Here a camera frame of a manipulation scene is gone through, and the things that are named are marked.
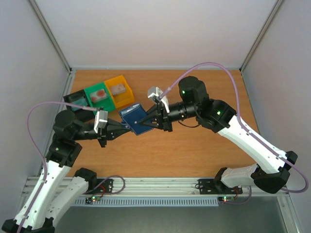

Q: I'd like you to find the yellow plastic bin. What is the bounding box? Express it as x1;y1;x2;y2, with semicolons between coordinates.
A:
104;75;135;109

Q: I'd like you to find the teal card in black bin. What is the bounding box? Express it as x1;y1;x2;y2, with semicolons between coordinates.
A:
71;98;88;112

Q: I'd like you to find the black plastic bin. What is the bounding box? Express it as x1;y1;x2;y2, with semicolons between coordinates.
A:
63;89;94;122

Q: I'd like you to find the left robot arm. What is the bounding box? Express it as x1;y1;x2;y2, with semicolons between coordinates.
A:
1;110;129;233

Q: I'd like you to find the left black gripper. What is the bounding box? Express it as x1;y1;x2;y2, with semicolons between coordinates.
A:
72;118;131;148

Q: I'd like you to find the aluminium front rail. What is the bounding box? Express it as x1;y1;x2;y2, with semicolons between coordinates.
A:
21;177;289;198

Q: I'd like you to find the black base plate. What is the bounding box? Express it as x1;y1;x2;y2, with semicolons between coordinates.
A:
85;179;114;195
195;179;243;195

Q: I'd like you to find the red white card in bin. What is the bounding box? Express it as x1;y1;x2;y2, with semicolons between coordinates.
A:
89;89;107;103

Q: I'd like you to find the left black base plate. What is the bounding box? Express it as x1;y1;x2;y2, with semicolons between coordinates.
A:
85;179;114;195

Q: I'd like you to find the card in yellow bin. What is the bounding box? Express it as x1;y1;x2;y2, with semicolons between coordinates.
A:
110;83;126;96

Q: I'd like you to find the grey slotted cable duct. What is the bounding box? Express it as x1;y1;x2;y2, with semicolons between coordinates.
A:
72;197;218;208

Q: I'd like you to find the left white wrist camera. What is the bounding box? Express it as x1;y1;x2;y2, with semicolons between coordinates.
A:
93;110;108;133

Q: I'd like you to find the green plastic bin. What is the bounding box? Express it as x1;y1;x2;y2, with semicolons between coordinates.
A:
84;82;115;112

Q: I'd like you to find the blue card holder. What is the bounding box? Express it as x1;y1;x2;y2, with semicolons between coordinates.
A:
119;103;153;135

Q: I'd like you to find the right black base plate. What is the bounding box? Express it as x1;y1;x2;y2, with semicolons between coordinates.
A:
195;179;243;195

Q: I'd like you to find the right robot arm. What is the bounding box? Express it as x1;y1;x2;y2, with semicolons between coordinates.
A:
139;76;297;194

